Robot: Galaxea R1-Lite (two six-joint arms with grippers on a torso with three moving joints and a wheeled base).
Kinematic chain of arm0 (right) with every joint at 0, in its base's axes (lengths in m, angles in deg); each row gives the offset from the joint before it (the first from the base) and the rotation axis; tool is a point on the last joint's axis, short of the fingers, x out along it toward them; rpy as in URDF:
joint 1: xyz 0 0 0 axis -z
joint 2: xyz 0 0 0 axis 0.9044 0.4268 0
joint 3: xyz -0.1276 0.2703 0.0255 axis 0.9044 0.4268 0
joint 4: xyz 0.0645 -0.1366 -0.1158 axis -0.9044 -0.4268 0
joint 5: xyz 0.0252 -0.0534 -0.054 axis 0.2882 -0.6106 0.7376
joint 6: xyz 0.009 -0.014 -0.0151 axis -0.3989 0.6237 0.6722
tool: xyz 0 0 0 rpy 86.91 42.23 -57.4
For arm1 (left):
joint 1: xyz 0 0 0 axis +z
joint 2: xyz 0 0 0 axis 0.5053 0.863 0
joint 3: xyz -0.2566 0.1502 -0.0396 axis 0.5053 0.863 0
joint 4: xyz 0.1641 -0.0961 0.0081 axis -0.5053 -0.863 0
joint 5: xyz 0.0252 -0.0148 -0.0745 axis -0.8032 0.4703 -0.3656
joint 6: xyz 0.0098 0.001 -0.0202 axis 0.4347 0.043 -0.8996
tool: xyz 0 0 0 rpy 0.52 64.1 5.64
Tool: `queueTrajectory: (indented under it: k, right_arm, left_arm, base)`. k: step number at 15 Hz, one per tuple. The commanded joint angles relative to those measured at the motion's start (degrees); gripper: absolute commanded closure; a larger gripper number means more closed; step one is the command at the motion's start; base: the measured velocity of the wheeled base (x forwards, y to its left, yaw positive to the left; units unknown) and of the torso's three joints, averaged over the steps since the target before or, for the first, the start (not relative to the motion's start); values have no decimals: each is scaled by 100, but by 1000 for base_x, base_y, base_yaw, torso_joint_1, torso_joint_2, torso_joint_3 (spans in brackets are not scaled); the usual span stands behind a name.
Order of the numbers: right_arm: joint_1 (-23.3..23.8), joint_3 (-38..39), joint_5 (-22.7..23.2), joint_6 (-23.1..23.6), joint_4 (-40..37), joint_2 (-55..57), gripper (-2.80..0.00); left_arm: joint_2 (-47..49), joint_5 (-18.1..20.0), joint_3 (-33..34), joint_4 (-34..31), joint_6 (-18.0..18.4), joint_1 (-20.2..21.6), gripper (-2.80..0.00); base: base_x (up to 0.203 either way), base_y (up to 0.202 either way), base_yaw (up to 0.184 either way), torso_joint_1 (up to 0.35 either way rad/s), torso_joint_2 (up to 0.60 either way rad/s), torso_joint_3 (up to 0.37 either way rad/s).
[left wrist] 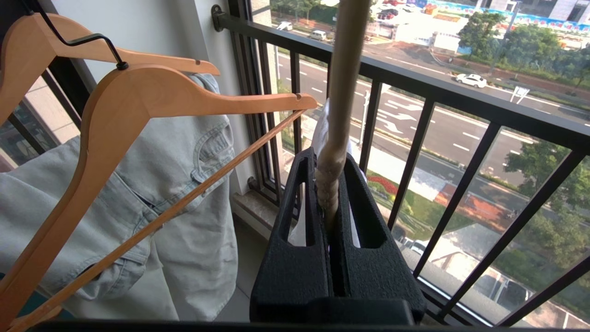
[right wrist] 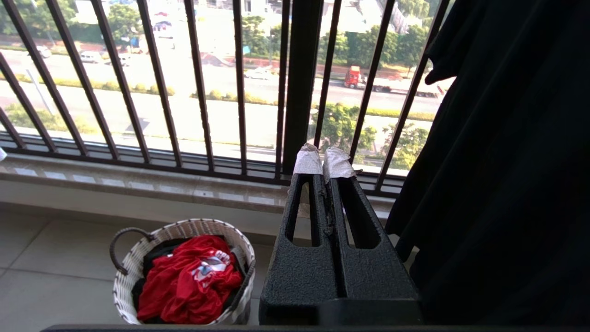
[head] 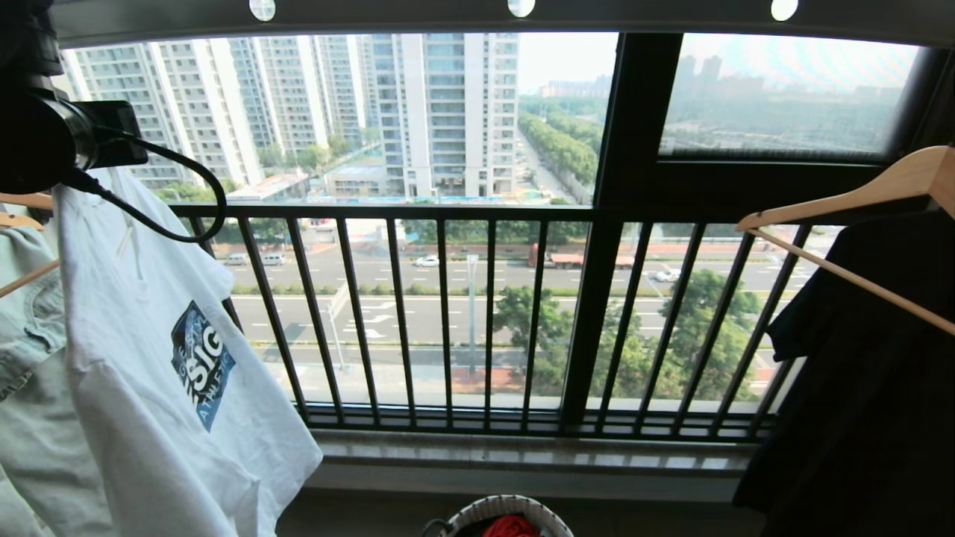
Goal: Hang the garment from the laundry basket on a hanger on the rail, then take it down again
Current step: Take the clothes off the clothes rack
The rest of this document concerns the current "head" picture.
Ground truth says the black garment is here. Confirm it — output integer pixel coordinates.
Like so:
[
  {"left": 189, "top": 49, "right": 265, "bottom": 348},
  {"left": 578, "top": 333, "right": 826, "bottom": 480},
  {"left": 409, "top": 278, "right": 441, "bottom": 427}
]
[{"left": 732, "top": 207, "right": 955, "bottom": 537}]

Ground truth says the stone window sill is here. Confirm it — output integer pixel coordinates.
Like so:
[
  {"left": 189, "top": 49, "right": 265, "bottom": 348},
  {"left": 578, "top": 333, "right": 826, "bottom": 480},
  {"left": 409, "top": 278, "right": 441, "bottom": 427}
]
[{"left": 304, "top": 428, "right": 756, "bottom": 503}]

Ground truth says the woven laundry basket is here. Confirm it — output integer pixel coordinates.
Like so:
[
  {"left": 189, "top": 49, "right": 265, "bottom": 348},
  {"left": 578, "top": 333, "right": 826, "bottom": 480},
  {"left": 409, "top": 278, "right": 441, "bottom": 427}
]
[{"left": 421, "top": 494, "right": 575, "bottom": 537}]

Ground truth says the wooden clothes hanger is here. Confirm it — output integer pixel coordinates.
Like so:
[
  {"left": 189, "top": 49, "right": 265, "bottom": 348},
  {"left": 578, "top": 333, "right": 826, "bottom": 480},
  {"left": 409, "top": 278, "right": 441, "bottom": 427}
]
[
  {"left": 735, "top": 145, "right": 955, "bottom": 337},
  {"left": 0, "top": 212, "right": 62, "bottom": 299},
  {"left": 0, "top": 192, "right": 55, "bottom": 212}
]

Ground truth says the black window frame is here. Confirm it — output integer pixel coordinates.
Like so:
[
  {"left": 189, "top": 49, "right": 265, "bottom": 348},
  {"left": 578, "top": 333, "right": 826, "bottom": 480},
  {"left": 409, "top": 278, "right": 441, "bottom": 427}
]
[{"left": 558, "top": 31, "right": 955, "bottom": 442}]

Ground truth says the red garment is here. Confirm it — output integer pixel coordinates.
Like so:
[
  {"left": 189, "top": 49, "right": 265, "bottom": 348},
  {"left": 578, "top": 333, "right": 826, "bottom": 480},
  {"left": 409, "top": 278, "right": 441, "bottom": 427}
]
[{"left": 481, "top": 514, "right": 540, "bottom": 537}]

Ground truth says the black metal window railing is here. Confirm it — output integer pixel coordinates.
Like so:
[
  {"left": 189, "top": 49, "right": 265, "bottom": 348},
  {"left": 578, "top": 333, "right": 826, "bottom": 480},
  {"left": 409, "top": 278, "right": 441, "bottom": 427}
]
[{"left": 167, "top": 202, "right": 845, "bottom": 442}]

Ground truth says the white printed t-shirt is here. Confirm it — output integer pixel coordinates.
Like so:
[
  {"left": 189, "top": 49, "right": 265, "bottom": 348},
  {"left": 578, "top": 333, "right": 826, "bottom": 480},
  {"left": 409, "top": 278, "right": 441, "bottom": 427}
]
[{"left": 52, "top": 167, "right": 324, "bottom": 537}]

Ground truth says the pale denim garment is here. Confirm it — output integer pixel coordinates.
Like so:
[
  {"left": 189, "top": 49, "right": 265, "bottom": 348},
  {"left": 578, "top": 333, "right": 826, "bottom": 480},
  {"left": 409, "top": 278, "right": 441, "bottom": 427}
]
[{"left": 0, "top": 222, "right": 114, "bottom": 537}]

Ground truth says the black cable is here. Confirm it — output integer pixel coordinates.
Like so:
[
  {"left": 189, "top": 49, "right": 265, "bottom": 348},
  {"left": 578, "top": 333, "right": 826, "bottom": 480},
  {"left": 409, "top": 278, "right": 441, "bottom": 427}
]
[{"left": 63, "top": 127, "right": 228, "bottom": 245}]

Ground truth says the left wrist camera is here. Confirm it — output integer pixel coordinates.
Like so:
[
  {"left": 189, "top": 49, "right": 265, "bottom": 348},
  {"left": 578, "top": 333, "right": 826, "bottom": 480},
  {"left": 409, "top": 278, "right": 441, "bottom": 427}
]
[{"left": 88, "top": 100, "right": 150, "bottom": 170}]

